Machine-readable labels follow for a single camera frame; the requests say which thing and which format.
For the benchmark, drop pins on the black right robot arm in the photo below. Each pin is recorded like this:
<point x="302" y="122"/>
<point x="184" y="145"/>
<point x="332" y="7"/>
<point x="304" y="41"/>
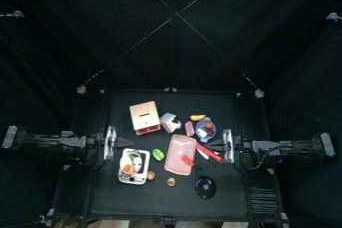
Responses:
<point x="289" y="147"/>

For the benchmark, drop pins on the white printed label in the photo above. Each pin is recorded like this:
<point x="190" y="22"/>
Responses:
<point x="262" y="201"/>

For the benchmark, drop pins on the orange toy carrot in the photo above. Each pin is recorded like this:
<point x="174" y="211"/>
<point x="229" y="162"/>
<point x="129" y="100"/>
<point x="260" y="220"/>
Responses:
<point x="129" y="168"/>

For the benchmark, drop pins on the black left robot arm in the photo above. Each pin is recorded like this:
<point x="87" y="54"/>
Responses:
<point x="54" y="141"/>

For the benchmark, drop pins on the pink plastic tray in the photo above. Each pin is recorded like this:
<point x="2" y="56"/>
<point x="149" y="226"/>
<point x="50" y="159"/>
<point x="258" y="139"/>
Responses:
<point x="180" y="153"/>

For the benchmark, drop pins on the silver frame corner bracket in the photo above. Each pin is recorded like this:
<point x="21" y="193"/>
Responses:
<point x="81" y="89"/>
<point x="260" y="93"/>
<point x="333" y="16"/>

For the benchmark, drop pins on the wooden toy box red base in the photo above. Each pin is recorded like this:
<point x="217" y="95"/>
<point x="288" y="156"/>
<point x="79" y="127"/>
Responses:
<point x="145" y="117"/>

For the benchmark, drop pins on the white toy stove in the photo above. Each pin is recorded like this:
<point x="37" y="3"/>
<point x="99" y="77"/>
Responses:
<point x="134" y="177"/>

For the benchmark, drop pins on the yellow toy banana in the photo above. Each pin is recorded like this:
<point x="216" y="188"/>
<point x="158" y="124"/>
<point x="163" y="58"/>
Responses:
<point x="197" y="117"/>

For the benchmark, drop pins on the small white toy appliance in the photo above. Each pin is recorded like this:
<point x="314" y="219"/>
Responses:
<point x="170" y="122"/>

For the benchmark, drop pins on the green toy vegetable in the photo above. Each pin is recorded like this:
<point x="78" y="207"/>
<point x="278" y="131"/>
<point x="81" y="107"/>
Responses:
<point x="158" y="154"/>

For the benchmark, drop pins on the black toy frying pan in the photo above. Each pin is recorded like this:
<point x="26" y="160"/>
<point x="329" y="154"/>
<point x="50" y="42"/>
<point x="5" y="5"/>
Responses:
<point x="206" y="187"/>

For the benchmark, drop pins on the silver toy pot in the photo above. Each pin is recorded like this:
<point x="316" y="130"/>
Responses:
<point x="126" y="158"/>

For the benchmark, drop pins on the small pink toy block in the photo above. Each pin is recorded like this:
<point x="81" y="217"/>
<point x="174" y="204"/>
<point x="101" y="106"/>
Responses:
<point x="190" y="128"/>

